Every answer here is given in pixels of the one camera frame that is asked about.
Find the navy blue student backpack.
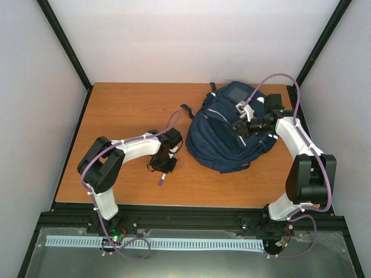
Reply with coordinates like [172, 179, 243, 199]
[181, 81, 278, 174]

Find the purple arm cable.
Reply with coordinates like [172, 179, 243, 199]
[79, 109, 183, 261]
[240, 72, 333, 259]

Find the purple capped white marker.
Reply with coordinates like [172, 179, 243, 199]
[158, 173, 167, 186]

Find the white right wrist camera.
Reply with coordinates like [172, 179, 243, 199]
[235, 101, 254, 122]

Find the black frame post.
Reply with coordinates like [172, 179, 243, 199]
[296, 0, 352, 86]
[36, 0, 93, 90]

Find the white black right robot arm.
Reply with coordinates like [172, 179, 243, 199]
[229, 94, 336, 221]

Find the black right frame post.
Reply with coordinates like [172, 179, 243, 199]
[296, 0, 352, 86]

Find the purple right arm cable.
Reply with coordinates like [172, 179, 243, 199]
[240, 72, 333, 259]

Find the light blue slotted cable duct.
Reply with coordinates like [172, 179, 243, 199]
[45, 235, 264, 252]

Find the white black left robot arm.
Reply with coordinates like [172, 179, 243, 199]
[77, 128, 183, 233]

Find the black left frame post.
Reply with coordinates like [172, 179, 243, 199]
[36, 0, 93, 90]

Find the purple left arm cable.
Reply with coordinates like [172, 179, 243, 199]
[79, 109, 183, 261]

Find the black aluminium frame rail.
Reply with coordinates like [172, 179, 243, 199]
[37, 202, 347, 235]

